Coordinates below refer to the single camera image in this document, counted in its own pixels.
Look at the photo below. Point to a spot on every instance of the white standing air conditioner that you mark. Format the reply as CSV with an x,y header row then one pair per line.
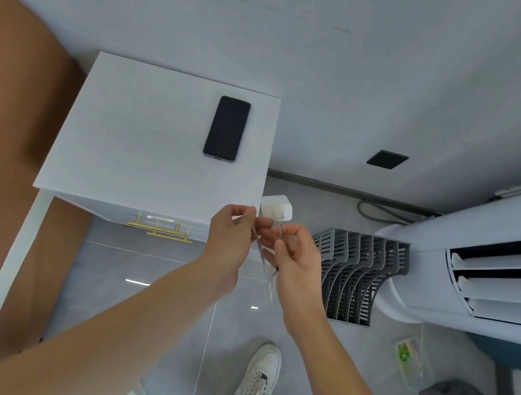
x,y
494,266

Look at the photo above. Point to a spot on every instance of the white right sneaker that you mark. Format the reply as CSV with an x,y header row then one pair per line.
x,y
255,385

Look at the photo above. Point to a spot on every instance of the person's left thumb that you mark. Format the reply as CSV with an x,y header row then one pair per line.
x,y
247,229

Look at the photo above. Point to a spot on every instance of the black smartphone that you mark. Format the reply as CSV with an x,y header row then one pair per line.
x,y
227,128

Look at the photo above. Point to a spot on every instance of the white charger adapter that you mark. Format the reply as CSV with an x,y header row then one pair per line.
x,y
278,205

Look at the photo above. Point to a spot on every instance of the white nightstand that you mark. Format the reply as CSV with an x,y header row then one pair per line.
x,y
149,145

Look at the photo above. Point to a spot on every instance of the person's right thumb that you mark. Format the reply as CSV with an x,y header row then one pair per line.
x,y
292,231

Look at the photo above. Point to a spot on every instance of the person's left hand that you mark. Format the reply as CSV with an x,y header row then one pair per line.
x,y
227,242

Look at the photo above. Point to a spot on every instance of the black wall socket panel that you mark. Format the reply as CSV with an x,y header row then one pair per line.
x,y
387,160

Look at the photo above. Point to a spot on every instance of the person's right hand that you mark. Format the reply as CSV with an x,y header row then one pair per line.
x,y
299,277

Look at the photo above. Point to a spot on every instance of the grey slotted file organizer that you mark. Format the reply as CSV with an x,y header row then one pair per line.
x,y
352,276

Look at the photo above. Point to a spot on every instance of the dark grey baseboard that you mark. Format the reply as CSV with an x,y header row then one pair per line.
x,y
342,189

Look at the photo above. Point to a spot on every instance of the clear packet with green items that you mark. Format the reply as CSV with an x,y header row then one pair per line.
x,y
410,359

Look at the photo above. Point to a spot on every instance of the person's right forearm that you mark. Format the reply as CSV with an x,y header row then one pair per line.
x,y
338,384

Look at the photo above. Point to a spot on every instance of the dark blue furniture base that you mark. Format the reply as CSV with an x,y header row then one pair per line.
x,y
514,355

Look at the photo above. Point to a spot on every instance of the person's left forearm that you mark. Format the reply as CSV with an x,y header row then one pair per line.
x,y
116,330

